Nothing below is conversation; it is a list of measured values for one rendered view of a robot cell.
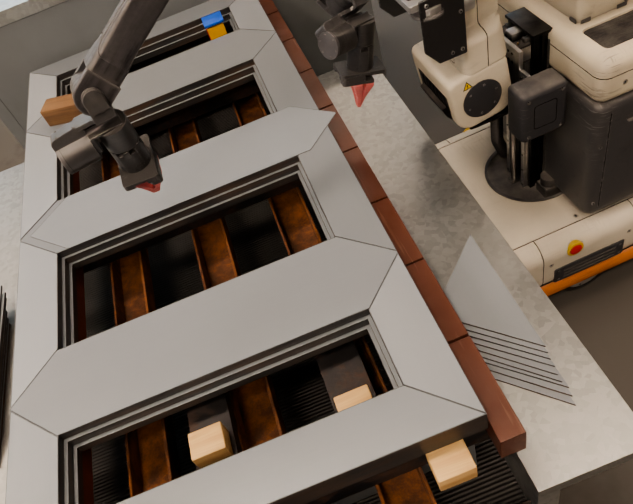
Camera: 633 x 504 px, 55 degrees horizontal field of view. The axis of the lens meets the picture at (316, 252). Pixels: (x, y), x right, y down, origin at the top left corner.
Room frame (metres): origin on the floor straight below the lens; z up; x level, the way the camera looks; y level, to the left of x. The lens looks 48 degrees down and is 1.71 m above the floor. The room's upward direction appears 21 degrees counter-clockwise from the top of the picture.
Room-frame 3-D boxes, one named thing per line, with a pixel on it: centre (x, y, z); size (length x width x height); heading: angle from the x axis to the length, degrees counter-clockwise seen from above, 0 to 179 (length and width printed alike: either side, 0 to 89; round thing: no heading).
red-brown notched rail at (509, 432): (1.13, -0.15, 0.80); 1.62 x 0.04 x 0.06; 1
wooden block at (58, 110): (1.55, 0.48, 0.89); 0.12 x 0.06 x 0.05; 74
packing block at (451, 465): (0.33, -0.07, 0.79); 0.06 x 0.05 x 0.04; 91
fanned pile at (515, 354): (0.58, -0.25, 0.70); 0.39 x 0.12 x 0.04; 1
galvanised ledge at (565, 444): (0.94, -0.27, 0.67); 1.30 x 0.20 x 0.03; 1
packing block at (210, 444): (0.51, 0.28, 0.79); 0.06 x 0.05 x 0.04; 91
